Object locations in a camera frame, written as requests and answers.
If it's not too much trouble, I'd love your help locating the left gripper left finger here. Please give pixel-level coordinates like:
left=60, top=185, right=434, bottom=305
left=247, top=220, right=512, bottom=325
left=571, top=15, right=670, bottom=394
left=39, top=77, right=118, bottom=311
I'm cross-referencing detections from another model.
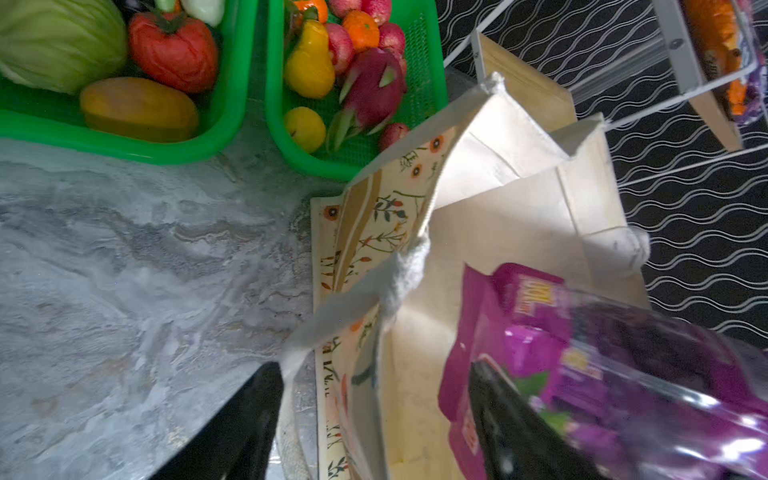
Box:
left=152, top=362, right=284, bottom=479

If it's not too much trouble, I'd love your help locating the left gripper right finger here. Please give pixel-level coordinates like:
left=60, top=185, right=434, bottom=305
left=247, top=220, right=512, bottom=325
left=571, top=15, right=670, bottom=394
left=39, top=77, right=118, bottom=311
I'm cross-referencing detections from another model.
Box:
left=468, top=361, right=603, bottom=480

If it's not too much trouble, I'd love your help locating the purple candy bag shelf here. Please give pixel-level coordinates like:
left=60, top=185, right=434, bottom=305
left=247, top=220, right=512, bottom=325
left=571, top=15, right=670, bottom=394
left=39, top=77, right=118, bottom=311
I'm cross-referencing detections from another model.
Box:
left=438, top=263, right=767, bottom=479

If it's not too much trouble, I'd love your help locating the cream canvas tote bag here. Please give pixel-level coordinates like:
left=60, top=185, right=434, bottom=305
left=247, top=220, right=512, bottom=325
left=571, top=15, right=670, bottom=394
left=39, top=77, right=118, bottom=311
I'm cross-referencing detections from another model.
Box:
left=277, top=69, right=649, bottom=479

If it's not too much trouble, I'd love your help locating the orange Fox's candy bag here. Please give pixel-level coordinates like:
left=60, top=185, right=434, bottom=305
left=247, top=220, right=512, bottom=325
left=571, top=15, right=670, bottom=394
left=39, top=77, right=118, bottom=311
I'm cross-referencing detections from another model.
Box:
left=681, top=0, right=767, bottom=127

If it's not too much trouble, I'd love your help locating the red apple front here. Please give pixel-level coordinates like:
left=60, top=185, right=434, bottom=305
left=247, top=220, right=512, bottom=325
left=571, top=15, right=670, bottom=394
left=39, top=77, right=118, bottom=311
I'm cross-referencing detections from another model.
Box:
left=378, top=123, right=410, bottom=152

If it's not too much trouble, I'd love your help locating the brown mango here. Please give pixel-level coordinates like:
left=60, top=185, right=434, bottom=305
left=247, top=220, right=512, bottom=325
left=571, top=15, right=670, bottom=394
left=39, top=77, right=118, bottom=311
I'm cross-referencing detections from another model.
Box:
left=79, top=77, right=200, bottom=143

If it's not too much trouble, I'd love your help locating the white wooden two-tier shelf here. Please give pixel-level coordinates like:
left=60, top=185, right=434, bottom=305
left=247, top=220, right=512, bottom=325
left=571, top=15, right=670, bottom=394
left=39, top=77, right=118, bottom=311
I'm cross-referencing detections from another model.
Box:
left=437, top=1, right=767, bottom=182

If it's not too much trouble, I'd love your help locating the pink dragon fruit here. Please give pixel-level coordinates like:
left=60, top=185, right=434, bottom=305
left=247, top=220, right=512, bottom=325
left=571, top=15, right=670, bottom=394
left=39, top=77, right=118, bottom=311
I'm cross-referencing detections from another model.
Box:
left=325, top=48, right=407, bottom=151

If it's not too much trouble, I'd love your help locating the yellow pear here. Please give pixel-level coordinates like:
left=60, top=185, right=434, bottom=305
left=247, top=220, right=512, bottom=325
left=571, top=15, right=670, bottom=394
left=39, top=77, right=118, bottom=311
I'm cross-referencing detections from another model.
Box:
left=283, top=20, right=336, bottom=99

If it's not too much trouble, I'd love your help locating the right green plastic basket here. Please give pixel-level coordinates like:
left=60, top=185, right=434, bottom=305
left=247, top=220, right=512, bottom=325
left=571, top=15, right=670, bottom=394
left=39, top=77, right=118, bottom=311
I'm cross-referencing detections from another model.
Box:
left=265, top=1, right=448, bottom=181

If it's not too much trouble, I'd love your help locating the green plastic basket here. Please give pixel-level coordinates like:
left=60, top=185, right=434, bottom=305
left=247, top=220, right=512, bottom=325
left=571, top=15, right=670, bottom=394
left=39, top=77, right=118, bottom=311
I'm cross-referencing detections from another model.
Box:
left=1, top=0, right=259, bottom=165
left=265, top=1, right=448, bottom=181

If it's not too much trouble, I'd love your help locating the left green plastic basket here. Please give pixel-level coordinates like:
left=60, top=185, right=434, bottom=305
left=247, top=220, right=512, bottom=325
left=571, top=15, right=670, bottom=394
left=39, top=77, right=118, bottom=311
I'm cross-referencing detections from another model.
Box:
left=1, top=0, right=259, bottom=165

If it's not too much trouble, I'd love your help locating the red tomato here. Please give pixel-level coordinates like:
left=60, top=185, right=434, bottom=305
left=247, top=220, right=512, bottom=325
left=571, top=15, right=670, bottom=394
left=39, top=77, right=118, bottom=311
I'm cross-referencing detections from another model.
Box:
left=128, top=10, right=219, bottom=94

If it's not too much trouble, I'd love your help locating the orange tangerine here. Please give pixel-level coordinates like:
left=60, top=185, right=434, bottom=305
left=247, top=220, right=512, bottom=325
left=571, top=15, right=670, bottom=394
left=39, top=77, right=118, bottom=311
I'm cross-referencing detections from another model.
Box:
left=342, top=10, right=380, bottom=53

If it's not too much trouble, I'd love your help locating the green cabbage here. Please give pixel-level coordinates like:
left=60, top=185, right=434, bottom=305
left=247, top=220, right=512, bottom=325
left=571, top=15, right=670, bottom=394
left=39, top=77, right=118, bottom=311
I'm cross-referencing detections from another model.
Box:
left=1, top=0, right=128, bottom=95

